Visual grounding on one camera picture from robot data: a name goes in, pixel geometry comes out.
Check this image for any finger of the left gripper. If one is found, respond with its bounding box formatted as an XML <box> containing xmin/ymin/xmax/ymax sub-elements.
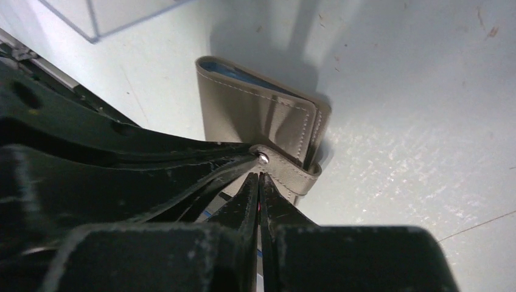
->
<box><xmin>1</xmin><ymin>64</ymin><xmax>252</xmax><ymax>165</ymax></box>
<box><xmin>0</xmin><ymin>143</ymin><xmax>259</xmax><ymax>263</ymax></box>

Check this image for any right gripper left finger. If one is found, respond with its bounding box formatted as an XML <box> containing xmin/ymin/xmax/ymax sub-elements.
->
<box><xmin>40</xmin><ymin>173</ymin><xmax>259</xmax><ymax>291</ymax></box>

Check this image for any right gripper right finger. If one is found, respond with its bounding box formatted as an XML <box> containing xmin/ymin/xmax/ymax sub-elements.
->
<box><xmin>259</xmin><ymin>173</ymin><xmax>458</xmax><ymax>291</ymax></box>

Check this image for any clear plastic card box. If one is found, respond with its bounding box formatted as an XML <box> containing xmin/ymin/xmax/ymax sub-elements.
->
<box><xmin>40</xmin><ymin>0</ymin><xmax>186</xmax><ymax>44</ymax></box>

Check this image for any grey felt card holder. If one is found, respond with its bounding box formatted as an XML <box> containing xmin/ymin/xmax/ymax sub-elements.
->
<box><xmin>195</xmin><ymin>56</ymin><xmax>331</xmax><ymax>204</ymax></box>

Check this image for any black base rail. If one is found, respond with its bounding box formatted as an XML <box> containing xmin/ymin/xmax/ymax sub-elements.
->
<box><xmin>1</xmin><ymin>30</ymin><xmax>137</xmax><ymax>126</ymax></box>

